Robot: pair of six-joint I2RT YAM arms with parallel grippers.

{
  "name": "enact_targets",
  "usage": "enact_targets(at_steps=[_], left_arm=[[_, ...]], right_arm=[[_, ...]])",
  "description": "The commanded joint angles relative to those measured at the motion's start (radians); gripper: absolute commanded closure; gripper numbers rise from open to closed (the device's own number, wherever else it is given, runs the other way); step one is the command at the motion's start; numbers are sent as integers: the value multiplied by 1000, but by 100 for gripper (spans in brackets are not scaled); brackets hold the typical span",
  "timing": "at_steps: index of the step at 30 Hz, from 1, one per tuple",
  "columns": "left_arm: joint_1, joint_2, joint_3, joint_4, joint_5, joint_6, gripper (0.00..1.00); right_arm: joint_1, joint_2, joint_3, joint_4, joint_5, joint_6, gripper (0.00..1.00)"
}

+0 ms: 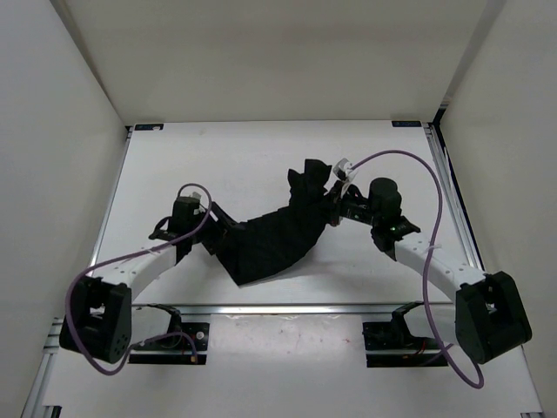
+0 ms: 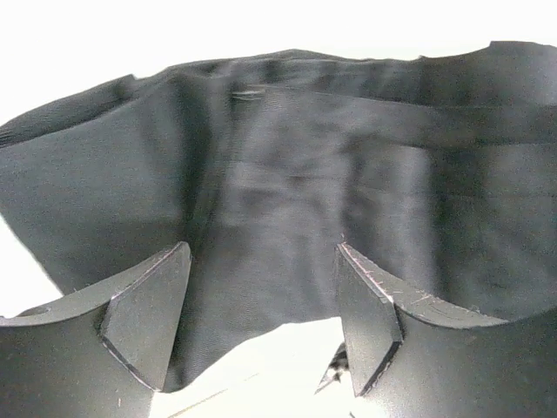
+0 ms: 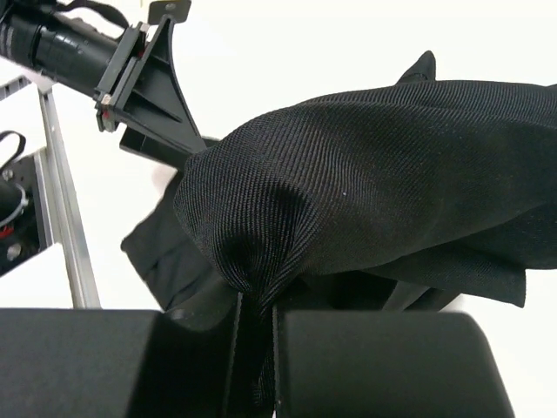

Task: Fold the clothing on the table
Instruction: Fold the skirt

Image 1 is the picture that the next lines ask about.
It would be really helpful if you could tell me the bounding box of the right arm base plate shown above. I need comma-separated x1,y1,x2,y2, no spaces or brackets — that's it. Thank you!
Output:
362,322,448,368

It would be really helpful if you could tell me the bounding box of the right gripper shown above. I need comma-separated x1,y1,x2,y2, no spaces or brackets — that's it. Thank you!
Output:
305,181,380,227

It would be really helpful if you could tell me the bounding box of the front aluminium rail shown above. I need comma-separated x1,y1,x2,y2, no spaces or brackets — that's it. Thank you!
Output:
73,303,413,315

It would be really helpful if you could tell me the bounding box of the left blue corner label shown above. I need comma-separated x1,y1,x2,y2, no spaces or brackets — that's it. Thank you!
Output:
134,124,164,131

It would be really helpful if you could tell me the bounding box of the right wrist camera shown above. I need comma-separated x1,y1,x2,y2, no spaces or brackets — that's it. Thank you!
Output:
332,158,357,196

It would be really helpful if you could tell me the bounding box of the left aluminium rail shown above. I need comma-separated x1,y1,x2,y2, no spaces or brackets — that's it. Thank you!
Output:
20,125,134,417

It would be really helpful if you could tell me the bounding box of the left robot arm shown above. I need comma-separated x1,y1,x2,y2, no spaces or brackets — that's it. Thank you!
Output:
59,196,238,364

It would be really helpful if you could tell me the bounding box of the blue corner label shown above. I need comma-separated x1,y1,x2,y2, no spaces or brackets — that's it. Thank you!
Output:
392,120,422,128
134,124,164,131

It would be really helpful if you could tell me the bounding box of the black pleated skirt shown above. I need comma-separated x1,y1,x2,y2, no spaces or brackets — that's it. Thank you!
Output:
216,159,333,287

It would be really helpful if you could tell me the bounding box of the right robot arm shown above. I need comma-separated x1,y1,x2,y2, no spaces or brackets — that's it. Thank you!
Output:
330,178,533,364

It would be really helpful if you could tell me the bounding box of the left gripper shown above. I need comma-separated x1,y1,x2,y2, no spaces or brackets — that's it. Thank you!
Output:
188,201,245,255

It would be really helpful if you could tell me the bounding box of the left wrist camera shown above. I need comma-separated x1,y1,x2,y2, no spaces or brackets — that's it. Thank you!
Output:
189,192,205,216

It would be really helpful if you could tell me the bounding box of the right blue corner label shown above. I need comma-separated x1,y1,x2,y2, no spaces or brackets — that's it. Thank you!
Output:
392,120,422,128

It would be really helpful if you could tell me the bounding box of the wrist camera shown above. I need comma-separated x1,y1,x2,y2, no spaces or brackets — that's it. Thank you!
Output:
189,192,205,216
332,158,357,196

